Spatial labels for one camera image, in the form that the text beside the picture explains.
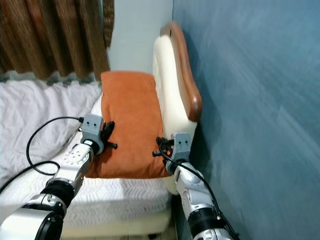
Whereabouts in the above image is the orange pillow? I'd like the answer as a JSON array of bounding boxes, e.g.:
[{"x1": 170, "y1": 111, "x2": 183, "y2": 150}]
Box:
[{"x1": 86, "y1": 70, "x2": 174, "y2": 180}]

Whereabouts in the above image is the white blanket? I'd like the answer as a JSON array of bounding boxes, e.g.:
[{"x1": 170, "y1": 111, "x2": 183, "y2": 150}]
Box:
[{"x1": 0, "y1": 78, "x2": 104, "y2": 201}]

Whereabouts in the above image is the white textured mattress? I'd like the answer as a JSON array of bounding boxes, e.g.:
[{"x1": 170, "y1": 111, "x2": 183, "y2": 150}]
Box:
[{"x1": 0, "y1": 94, "x2": 175, "y2": 239}]

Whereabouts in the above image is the cream padded wood-framed headboard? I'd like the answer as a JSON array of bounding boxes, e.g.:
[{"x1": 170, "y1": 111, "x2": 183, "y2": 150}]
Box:
[{"x1": 152, "y1": 20, "x2": 204, "y2": 196}]

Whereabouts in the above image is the brown curtain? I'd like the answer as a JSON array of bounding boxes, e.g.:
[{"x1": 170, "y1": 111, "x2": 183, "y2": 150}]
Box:
[{"x1": 0, "y1": 0, "x2": 115, "y2": 82}]

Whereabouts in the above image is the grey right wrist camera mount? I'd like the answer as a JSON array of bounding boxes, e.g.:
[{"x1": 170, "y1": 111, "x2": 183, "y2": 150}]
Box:
[{"x1": 172, "y1": 132, "x2": 193, "y2": 162}]

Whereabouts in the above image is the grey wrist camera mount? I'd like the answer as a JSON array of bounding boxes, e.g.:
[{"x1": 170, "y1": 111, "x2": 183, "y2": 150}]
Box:
[
  {"x1": 172, "y1": 132, "x2": 193, "y2": 162},
  {"x1": 78, "y1": 113, "x2": 105, "y2": 145}
]

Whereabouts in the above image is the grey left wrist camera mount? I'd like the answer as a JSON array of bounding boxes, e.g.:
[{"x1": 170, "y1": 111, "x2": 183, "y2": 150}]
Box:
[{"x1": 78, "y1": 113, "x2": 105, "y2": 145}]

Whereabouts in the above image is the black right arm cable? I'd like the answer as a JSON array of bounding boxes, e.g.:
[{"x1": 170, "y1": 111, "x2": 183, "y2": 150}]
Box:
[{"x1": 154, "y1": 151, "x2": 240, "y2": 240}]

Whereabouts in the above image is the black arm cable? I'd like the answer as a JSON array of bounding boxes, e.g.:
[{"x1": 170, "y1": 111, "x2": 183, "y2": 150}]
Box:
[
  {"x1": 154, "y1": 151, "x2": 240, "y2": 240},
  {"x1": 0, "y1": 116, "x2": 85, "y2": 194}
]

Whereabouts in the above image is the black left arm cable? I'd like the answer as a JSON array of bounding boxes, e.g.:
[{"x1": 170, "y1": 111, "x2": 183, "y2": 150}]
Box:
[{"x1": 0, "y1": 116, "x2": 85, "y2": 194}]

